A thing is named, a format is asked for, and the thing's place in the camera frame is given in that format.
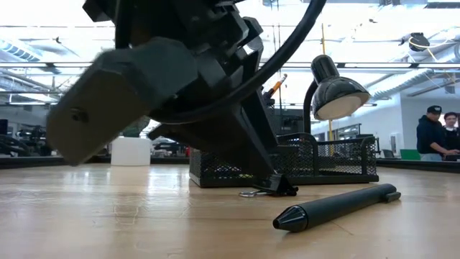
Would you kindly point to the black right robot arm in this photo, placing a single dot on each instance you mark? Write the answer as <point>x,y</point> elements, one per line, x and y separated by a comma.
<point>143,18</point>

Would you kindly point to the black desk lamp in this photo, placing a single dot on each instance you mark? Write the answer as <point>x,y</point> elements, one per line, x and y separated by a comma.
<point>334,90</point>

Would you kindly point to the green panel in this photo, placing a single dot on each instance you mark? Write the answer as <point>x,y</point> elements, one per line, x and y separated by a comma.
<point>409,154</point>

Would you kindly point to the black aluminium table frame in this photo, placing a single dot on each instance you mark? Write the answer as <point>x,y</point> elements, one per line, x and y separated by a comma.
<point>413,165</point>

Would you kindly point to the black monitor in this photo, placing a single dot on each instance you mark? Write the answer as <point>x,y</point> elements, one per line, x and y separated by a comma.
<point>289,122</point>

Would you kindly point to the green plant in white pot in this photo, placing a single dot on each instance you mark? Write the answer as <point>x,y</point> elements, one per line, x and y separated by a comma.
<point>131,153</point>

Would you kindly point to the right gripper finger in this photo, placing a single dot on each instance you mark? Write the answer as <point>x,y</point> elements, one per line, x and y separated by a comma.
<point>230,140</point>
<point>266,122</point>

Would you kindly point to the person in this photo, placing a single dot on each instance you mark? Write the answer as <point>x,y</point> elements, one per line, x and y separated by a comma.
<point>429,136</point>
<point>453,133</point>

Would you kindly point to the black binder clip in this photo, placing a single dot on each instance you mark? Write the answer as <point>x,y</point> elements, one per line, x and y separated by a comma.
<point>276,187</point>

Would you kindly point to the orange pencil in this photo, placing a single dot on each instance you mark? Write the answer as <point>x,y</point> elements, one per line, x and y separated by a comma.
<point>278,84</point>

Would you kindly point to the black mesh desk organizer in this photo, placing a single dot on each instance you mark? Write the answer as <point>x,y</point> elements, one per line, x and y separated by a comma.
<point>341,158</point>

